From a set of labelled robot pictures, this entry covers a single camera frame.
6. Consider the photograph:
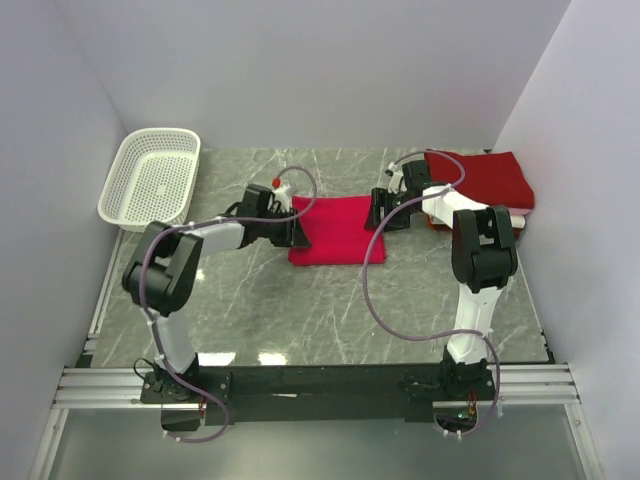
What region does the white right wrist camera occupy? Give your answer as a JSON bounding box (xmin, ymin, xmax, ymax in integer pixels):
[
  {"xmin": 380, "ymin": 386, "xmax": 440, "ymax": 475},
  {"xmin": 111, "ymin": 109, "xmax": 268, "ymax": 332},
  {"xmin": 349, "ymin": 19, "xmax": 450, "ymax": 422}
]
[{"xmin": 385, "ymin": 162, "xmax": 404, "ymax": 194}]

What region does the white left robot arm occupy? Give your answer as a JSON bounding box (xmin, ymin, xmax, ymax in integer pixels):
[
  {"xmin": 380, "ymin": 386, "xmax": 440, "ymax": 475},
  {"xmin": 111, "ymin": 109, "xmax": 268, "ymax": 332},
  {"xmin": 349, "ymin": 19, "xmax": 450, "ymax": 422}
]
[{"xmin": 122, "ymin": 179, "xmax": 311, "ymax": 402}]

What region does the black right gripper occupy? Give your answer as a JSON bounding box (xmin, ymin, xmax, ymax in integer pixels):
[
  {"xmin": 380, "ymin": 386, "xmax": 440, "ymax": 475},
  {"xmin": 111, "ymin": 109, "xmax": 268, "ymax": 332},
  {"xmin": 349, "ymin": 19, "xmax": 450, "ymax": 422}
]
[{"xmin": 363, "ymin": 188, "xmax": 417, "ymax": 233}]

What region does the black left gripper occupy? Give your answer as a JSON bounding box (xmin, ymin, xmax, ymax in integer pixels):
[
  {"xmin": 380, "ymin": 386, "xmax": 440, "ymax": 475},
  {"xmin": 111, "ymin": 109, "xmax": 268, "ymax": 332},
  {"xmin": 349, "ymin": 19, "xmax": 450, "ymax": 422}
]
[{"xmin": 258, "ymin": 207, "xmax": 312, "ymax": 248}]

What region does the aluminium frame rail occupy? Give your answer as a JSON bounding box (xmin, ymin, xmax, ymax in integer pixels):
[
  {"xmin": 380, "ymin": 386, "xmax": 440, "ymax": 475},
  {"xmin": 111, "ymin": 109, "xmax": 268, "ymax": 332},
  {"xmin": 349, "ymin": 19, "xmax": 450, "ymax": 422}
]
[{"xmin": 53, "ymin": 364, "xmax": 581, "ymax": 410}]

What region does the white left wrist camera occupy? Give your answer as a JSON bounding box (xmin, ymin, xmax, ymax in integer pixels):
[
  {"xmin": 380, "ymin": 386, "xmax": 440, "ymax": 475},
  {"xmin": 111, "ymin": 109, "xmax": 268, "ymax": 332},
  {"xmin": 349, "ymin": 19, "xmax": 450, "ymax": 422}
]
[{"xmin": 271, "ymin": 177, "xmax": 298, "ymax": 213}]

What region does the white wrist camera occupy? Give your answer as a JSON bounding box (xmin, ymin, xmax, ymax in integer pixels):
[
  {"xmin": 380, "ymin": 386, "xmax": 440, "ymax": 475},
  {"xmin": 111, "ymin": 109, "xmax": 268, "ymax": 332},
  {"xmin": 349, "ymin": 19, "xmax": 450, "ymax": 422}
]
[
  {"xmin": 385, "ymin": 162, "xmax": 404, "ymax": 194},
  {"xmin": 271, "ymin": 177, "xmax": 298, "ymax": 213}
]

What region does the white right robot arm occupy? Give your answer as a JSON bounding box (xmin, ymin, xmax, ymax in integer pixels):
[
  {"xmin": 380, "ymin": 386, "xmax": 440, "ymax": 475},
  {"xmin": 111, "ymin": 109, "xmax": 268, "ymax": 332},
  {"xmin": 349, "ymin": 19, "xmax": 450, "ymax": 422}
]
[{"xmin": 365, "ymin": 153, "xmax": 518, "ymax": 399}]

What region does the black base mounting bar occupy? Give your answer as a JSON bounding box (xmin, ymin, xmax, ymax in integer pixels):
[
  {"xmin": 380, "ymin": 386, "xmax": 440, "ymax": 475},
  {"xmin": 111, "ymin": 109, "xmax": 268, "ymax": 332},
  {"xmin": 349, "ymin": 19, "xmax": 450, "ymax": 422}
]
[{"xmin": 140, "ymin": 364, "xmax": 495, "ymax": 431}]

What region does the white plastic basket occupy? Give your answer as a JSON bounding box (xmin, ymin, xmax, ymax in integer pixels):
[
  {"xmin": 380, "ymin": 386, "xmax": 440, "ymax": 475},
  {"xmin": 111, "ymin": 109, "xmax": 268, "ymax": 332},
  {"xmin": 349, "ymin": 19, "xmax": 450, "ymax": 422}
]
[{"xmin": 97, "ymin": 128, "xmax": 201, "ymax": 232}]

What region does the bright red t-shirt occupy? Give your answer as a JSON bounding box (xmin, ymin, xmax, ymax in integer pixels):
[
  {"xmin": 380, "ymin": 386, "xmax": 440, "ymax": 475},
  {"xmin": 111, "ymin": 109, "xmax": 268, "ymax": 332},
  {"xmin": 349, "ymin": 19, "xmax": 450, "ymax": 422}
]
[{"xmin": 288, "ymin": 196, "xmax": 373, "ymax": 267}]

